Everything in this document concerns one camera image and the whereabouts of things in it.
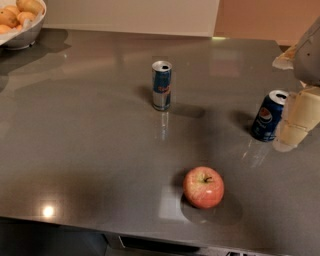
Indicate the orange fruit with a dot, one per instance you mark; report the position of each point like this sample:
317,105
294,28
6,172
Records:
33,6
4,29
25,16
8,18
13,8

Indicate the white fruit bowl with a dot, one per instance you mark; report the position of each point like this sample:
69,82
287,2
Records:
22,36

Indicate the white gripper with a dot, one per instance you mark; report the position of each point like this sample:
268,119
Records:
310,56

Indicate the orange fruit lower left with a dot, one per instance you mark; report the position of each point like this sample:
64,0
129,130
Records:
4,29

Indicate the blue Pepsi can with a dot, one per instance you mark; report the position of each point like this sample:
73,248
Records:
269,115

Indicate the orange fruit top left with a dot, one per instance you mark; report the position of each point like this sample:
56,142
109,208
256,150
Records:
13,8

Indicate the blue silver Red Bull can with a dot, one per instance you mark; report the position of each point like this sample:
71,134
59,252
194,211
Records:
161,78

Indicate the orange fruit top right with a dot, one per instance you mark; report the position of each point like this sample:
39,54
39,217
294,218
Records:
33,6

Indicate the red apple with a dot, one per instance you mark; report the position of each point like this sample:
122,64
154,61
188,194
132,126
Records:
203,187

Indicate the orange fruit centre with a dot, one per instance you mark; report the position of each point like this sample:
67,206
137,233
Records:
25,16

